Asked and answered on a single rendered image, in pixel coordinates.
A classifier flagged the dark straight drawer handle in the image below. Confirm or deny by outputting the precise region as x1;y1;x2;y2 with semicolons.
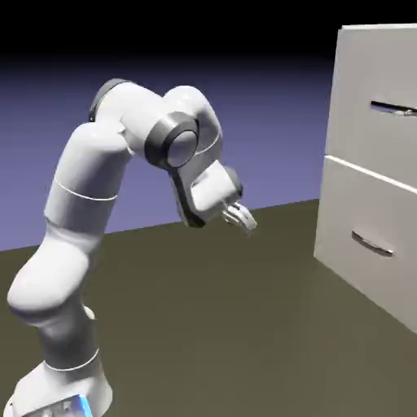
370;100;417;118

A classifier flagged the grey drawer front, curved handle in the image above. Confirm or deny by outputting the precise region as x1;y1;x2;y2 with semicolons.
313;155;417;336

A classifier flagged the silver curved drawer handle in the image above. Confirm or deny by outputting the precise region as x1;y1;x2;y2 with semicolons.
351;230;394;259

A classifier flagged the grey drawer front, straight handle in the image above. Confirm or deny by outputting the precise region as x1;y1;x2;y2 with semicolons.
324;24;417;194

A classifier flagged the pale grey cabinet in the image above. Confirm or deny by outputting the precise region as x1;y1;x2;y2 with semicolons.
313;23;417;336

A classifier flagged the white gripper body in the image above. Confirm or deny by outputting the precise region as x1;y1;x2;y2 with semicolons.
221;200;259;236

